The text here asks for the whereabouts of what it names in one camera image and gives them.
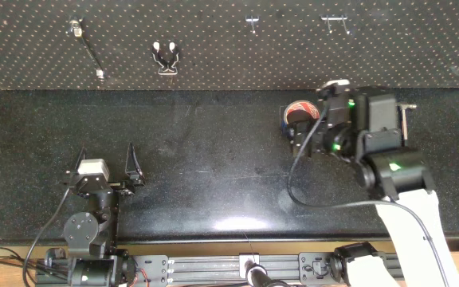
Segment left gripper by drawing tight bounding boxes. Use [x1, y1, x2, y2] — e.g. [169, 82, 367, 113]
[62, 142, 147, 198]

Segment wrench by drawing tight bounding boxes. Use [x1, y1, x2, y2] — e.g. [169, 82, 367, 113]
[68, 18, 106, 83]

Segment black and white pliers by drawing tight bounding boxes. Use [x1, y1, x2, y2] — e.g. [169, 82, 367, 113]
[151, 40, 182, 77]

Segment roll of blue tape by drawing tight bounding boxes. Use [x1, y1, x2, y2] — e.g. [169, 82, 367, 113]
[280, 99, 322, 140]

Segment hammer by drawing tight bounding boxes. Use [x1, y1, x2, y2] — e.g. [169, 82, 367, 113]
[396, 101, 418, 141]

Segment black pegboard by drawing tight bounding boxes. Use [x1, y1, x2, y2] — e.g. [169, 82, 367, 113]
[0, 0, 459, 91]

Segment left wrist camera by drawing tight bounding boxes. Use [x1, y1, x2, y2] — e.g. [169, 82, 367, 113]
[76, 158, 111, 181]

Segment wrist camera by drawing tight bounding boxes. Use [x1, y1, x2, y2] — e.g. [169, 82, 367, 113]
[320, 78, 352, 91]
[76, 158, 111, 181]

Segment thin black wires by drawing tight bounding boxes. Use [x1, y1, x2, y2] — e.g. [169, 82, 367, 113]
[0, 246, 69, 286]

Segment mounting rail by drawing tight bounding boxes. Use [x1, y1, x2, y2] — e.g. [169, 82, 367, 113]
[33, 246, 406, 287]

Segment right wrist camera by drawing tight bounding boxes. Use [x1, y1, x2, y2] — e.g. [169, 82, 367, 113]
[320, 78, 352, 91]

